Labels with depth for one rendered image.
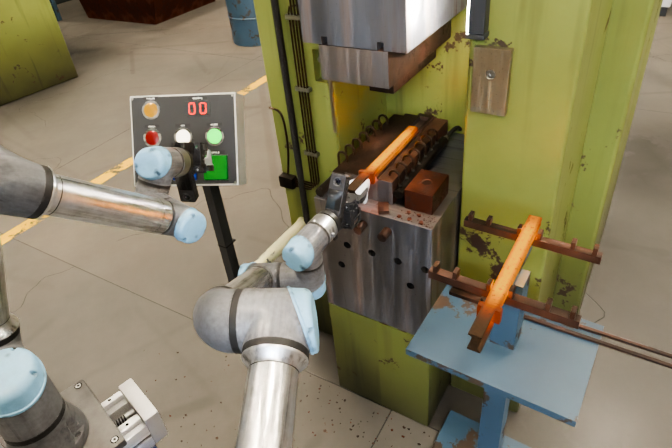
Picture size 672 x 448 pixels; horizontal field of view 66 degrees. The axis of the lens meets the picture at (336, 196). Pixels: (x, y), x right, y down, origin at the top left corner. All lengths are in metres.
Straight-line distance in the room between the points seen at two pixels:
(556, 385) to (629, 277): 1.52
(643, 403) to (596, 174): 0.88
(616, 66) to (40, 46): 5.24
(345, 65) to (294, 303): 0.68
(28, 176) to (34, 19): 5.03
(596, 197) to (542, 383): 0.84
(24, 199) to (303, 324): 0.50
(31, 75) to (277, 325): 5.29
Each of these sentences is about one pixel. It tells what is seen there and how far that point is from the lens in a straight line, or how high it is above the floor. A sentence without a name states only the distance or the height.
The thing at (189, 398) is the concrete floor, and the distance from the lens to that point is 2.32.
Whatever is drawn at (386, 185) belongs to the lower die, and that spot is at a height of 0.98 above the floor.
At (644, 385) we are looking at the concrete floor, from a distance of 2.39.
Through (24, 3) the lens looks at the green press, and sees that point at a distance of 5.94.
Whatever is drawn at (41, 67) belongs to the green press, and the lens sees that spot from 6.04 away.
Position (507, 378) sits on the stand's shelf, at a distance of 1.33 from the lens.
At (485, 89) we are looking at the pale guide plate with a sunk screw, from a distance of 1.37.
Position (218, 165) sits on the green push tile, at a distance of 1.62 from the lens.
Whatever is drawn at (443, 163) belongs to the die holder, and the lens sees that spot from 1.70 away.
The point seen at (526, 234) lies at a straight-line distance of 1.28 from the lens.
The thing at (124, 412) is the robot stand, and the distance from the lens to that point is 1.41.
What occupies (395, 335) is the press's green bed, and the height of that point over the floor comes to 0.44.
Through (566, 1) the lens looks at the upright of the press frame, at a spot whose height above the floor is 1.47.
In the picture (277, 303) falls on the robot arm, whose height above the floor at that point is 1.14.
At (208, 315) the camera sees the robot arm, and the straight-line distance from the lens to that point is 0.96.
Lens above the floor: 1.79
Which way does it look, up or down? 34 degrees down
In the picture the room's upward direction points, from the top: 6 degrees counter-clockwise
